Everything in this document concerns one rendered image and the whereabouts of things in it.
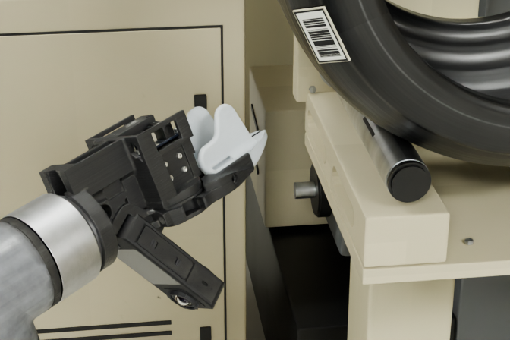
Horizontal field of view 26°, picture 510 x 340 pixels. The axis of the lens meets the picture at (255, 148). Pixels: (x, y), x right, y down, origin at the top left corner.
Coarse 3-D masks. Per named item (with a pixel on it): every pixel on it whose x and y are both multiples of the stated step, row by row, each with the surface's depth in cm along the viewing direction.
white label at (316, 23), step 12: (300, 12) 103; (312, 12) 102; (324, 12) 101; (300, 24) 104; (312, 24) 103; (324, 24) 102; (312, 36) 104; (324, 36) 103; (336, 36) 102; (312, 48) 105; (324, 48) 104; (336, 48) 103; (324, 60) 106; (336, 60) 104; (348, 60) 103
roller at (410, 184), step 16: (352, 112) 125; (368, 128) 119; (368, 144) 118; (384, 144) 114; (400, 144) 113; (384, 160) 112; (400, 160) 110; (416, 160) 110; (384, 176) 111; (400, 176) 109; (416, 176) 110; (400, 192) 110; (416, 192) 110
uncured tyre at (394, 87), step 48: (288, 0) 104; (336, 0) 101; (384, 0) 100; (384, 48) 103; (432, 48) 132; (480, 48) 133; (384, 96) 106; (432, 96) 105; (480, 96) 107; (432, 144) 111; (480, 144) 109
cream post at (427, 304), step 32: (416, 0) 141; (448, 0) 142; (352, 288) 170; (384, 288) 159; (416, 288) 159; (448, 288) 160; (352, 320) 171; (384, 320) 161; (416, 320) 162; (448, 320) 162
